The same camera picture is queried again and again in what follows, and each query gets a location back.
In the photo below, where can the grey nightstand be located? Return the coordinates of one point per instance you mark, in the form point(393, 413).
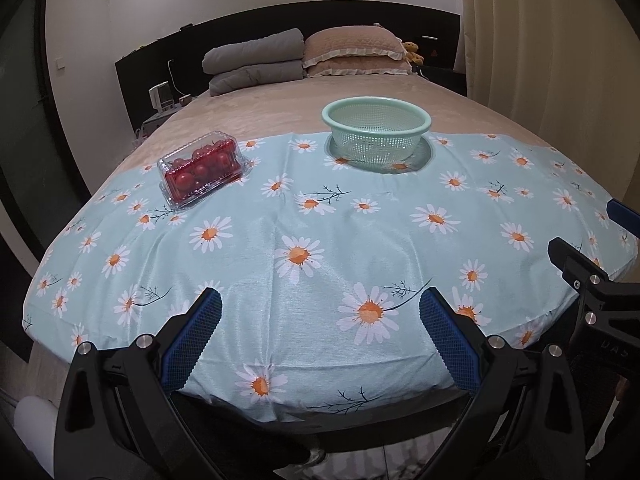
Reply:
point(152, 122)

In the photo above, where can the black headboard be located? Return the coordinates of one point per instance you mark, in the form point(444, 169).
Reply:
point(150, 65)

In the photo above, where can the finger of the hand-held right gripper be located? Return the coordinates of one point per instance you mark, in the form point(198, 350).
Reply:
point(625, 215)
point(575, 260)

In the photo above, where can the teal plastic mesh basket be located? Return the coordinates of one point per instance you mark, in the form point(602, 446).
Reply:
point(375, 127)

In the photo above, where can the pink bed blanket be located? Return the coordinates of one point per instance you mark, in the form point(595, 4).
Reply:
point(280, 105)

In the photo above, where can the dark door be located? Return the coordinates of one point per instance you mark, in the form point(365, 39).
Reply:
point(30, 160)

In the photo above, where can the white bedside device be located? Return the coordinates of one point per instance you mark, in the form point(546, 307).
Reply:
point(160, 96)

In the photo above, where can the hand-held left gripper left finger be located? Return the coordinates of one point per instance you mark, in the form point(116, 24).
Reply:
point(192, 332)

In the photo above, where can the white round object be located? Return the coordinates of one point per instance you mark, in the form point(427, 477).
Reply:
point(37, 425)

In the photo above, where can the beige curtain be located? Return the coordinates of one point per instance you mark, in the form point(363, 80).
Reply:
point(550, 50)

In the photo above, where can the light blue daisy cloth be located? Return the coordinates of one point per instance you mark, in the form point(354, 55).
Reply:
point(320, 225)

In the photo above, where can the brown teddy bear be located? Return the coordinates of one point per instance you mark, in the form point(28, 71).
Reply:
point(412, 52)

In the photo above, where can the small dark cup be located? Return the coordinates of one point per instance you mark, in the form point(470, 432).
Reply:
point(185, 100)

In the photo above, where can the clear box of cherry tomatoes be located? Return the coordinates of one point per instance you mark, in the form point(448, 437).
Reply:
point(205, 165)

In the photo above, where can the grey pillow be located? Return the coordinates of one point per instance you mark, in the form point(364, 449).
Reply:
point(255, 50)
point(255, 80)

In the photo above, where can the pink frilled pillow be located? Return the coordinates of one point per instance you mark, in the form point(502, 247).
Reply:
point(350, 40)
point(360, 67)

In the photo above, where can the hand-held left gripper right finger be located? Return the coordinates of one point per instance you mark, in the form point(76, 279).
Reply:
point(447, 332)

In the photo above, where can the black nightstand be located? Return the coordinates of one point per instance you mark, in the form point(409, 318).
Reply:
point(445, 80)

